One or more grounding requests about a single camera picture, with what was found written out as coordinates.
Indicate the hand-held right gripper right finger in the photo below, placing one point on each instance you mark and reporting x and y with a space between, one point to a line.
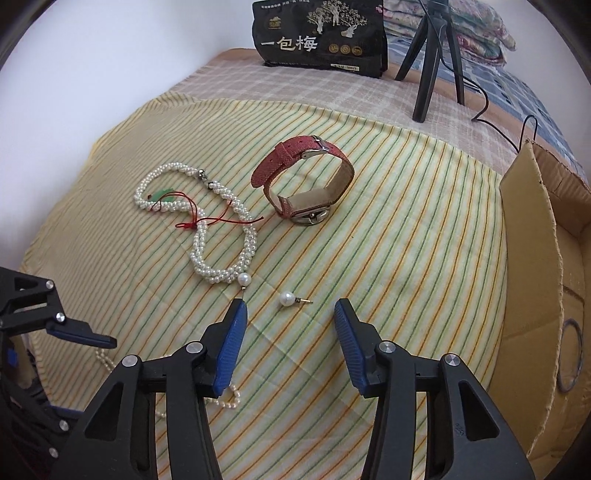
351 344

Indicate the cardboard box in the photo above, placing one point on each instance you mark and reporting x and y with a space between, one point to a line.
526 230

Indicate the thin metal bangle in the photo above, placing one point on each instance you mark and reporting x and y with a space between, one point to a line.
558 360

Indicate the black tripod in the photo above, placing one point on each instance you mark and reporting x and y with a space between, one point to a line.
427 69

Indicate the yellow striped cloth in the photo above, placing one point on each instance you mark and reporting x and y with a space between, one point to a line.
369 230

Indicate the beige checkered blanket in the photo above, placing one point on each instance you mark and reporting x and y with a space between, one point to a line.
323 87

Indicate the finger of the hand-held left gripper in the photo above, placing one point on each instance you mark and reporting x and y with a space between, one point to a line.
44 417
78 331

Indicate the thin small pearl strand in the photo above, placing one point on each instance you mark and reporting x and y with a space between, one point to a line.
236 398

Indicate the stack of folded floral quilts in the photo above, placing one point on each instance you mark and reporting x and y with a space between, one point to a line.
480 27

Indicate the single pearl stud earring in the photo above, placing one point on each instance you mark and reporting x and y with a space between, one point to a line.
287 297

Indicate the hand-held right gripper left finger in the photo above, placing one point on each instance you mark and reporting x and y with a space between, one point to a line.
231 344

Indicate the black snack bag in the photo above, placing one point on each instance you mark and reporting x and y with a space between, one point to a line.
318 27

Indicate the blue patterned bedsheet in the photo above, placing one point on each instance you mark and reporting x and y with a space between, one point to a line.
531 97

